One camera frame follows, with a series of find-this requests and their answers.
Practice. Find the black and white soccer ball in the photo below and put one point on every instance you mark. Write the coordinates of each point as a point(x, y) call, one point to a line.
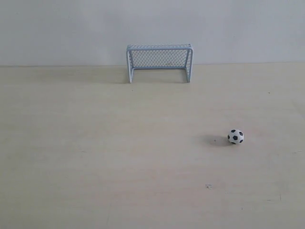
point(235, 136)

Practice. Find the small white soccer goal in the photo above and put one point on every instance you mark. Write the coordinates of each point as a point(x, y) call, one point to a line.
point(150, 57)

